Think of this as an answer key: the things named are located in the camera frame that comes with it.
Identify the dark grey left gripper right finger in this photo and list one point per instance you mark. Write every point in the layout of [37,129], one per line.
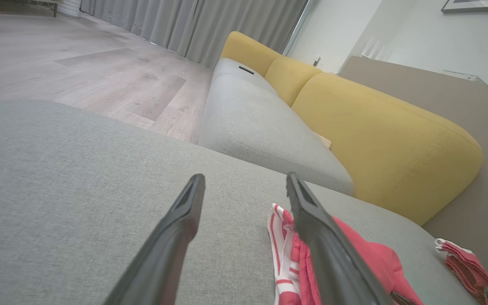
[333,258]

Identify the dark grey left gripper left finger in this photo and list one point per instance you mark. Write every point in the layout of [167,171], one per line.
[163,250]

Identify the red jersey with white sleeves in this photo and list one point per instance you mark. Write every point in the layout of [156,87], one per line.
[375,258]

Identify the red shorts with white trim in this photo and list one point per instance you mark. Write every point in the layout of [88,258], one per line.
[466,264]

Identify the large grey fabric sofa ottoman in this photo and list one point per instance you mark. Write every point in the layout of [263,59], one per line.
[79,178]

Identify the large yellow sofa back cushion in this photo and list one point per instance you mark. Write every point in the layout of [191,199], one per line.
[388,144]

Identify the grey fabric sofa seat cushion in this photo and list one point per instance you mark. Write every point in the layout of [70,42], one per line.
[256,127]

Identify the medium yellow sofa back cushion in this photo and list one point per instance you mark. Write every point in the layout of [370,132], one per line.
[290,78]

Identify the small black tag on cushion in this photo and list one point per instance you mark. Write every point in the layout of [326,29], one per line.
[246,70]

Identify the small yellow sofa back cushion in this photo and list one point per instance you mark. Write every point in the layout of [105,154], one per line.
[248,51]

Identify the white ribbed device on panel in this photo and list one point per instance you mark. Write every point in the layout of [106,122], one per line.
[464,76]

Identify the grey pleated curtain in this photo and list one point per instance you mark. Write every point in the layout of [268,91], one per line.
[193,25]

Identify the white ribbed round container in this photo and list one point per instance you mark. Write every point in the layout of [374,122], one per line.
[70,7]

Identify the large black framed picture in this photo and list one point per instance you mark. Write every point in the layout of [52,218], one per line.
[477,5]

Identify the small white wall socket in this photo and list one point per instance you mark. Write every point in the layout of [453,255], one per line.
[317,62]

